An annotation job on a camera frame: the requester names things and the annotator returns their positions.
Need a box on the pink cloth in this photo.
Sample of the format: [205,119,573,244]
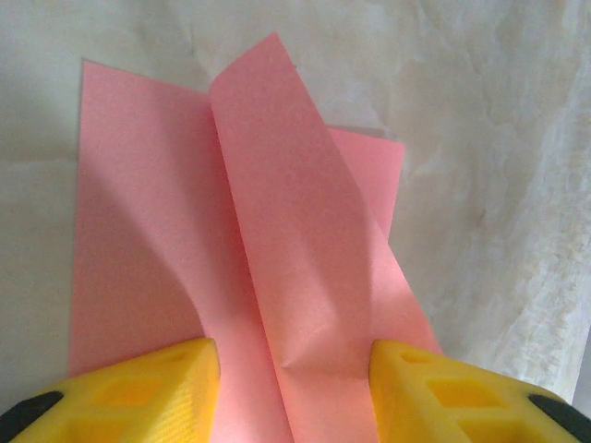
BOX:
[67,30,445,443]

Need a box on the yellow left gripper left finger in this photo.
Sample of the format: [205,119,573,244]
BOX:
[0,337,223,443]

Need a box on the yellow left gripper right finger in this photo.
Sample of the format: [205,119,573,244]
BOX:
[368,339,591,443]

